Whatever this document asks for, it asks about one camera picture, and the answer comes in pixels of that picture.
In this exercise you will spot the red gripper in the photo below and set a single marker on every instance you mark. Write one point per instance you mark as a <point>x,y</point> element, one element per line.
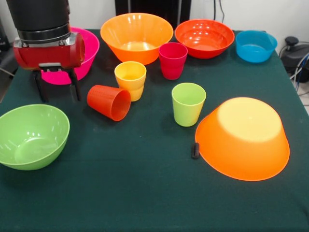
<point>48,56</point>

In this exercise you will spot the red plastic cup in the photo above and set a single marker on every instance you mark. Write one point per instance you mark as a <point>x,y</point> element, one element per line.
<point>103,99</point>

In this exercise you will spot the green plastic bowl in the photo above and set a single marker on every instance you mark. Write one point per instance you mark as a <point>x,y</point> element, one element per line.
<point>31,130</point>

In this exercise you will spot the pink plastic bowl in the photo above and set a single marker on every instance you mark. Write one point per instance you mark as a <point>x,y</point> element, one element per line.
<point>90,48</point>

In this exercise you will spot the orange plastic bowl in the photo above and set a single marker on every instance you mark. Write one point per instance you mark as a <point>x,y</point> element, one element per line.
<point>241,145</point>
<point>136,31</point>

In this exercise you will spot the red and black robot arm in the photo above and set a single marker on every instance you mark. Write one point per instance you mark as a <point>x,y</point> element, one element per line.
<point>41,17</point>

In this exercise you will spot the yellow plastic cup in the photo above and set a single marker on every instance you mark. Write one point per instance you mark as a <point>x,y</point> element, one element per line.
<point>130,77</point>

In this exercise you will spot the crimson plastic cup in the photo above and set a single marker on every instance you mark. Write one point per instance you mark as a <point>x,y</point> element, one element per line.
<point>172,65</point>

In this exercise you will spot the green plastic cup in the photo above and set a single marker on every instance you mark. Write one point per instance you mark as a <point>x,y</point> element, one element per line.
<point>188,108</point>

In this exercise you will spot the dark green tablecloth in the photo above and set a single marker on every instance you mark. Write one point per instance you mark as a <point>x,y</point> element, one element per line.
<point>154,198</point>

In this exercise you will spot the small black finger pad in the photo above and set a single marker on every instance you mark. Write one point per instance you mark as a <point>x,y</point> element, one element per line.
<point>195,151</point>

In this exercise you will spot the red plastic bowl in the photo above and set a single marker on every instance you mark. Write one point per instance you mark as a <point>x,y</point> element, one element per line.
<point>205,36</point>

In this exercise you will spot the blue plastic bowl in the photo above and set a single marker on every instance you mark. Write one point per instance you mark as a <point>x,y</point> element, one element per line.
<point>256,48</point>

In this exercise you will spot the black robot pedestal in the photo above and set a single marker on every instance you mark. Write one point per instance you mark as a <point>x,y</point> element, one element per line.
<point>149,7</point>

